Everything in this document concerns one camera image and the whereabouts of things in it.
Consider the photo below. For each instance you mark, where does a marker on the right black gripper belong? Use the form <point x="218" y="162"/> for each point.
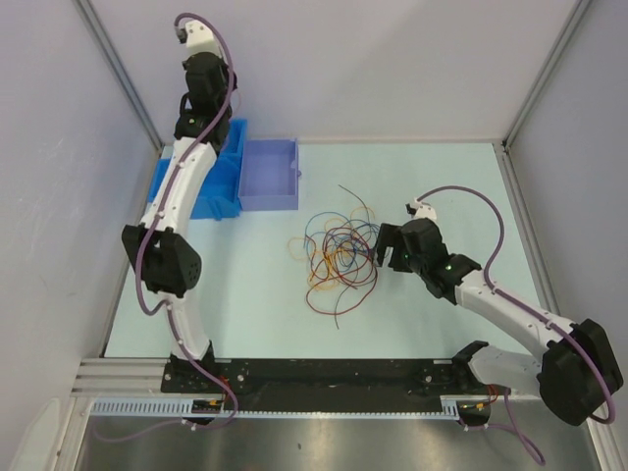
<point x="391" y="237"/>

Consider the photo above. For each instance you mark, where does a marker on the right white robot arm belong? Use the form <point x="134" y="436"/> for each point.
<point x="570" y="366"/>

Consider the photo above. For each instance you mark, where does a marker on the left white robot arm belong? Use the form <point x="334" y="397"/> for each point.
<point x="166" y="267"/>

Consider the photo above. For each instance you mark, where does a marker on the lavender plastic tray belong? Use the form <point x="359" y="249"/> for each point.
<point x="269" y="175"/>

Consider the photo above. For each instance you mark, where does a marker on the front blue plastic bin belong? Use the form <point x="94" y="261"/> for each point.
<point x="218" y="197"/>

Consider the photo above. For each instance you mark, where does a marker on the blue plastic bin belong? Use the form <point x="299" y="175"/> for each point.
<point x="218" y="197"/>
<point x="233" y="147"/>

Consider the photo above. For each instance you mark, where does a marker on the rear blue plastic bin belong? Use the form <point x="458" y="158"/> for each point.
<point x="233" y="147"/>

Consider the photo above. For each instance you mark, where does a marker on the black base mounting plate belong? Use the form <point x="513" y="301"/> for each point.
<point x="346" y="385"/>

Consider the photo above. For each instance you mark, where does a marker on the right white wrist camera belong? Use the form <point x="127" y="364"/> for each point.
<point x="420" y="209"/>

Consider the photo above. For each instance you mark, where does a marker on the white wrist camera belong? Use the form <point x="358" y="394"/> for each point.
<point x="420" y="209"/>
<point x="197" y="38"/>

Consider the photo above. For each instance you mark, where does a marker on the grey slotted cable duct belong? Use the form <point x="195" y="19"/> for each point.
<point x="188" y="408"/>

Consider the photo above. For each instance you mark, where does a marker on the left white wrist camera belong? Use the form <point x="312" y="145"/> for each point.
<point x="197" y="38"/>

